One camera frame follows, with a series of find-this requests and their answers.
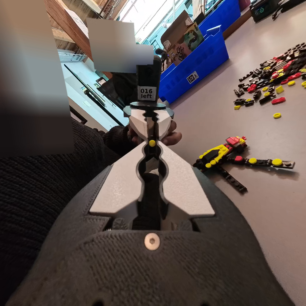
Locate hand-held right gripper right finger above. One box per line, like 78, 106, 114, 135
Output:
155, 141, 215, 219

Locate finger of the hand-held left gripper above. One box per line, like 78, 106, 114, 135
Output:
153, 110, 171, 142
129, 110, 150, 144

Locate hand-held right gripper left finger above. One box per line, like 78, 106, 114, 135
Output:
90, 141, 150, 219

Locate black lego strip yellow studs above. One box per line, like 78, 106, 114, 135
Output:
147, 115, 157, 168

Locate person's left forearm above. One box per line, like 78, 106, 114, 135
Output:
72, 118, 135, 168

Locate red yellow black lego model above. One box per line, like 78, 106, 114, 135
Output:
192, 136, 296, 193

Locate printed cardboard lego box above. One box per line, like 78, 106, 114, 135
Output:
161, 11, 205, 66

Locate pile of loose lego pieces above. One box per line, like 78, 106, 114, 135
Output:
233, 42, 306, 110

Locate person's left hand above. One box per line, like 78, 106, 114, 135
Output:
128, 121, 182, 146

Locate blue plastic bin with tag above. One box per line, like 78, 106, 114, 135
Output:
158, 25, 229, 104

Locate black device with green ring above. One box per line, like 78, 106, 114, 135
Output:
250, 0, 281, 22

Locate black strap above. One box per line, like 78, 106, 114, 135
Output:
272, 0, 306, 20

